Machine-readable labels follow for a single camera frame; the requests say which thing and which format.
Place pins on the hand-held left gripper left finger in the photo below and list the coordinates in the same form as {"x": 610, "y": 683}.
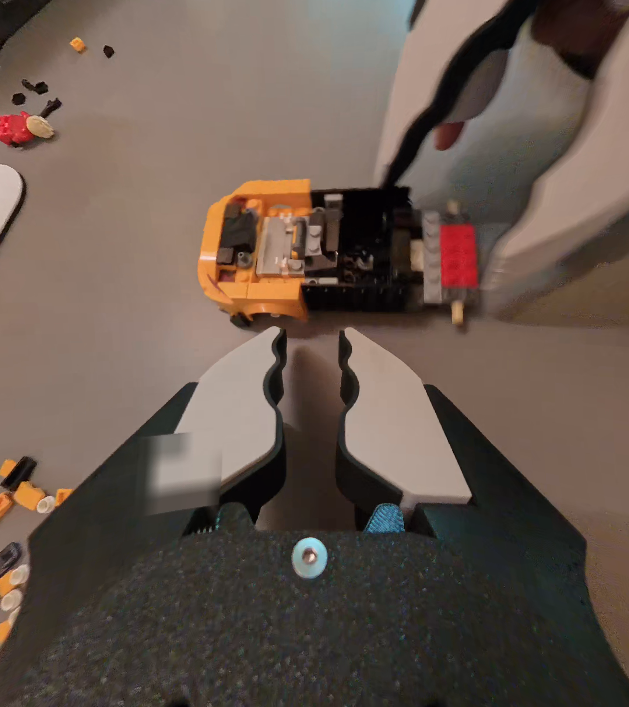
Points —
{"x": 237, "y": 408}

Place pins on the small orange lego piece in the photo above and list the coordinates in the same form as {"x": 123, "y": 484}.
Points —
{"x": 77, "y": 45}

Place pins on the pile of loose lego pieces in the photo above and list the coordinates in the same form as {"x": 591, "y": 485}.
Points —
{"x": 28, "y": 494}

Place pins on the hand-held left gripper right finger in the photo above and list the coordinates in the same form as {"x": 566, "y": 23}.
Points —
{"x": 397, "y": 431}

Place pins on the person's right hand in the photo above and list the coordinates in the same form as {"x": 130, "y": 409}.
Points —
{"x": 579, "y": 33}

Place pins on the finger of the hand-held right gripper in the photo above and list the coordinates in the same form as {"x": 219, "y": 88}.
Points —
{"x": 624, "y": 165}
{"x": 414, "y": 66}

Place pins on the orange and black lego car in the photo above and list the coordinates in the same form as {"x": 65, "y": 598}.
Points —
{"x": 270, "y": 248}

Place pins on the red lego minifigure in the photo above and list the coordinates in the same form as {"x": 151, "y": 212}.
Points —
{"x": 10, "y": 128}

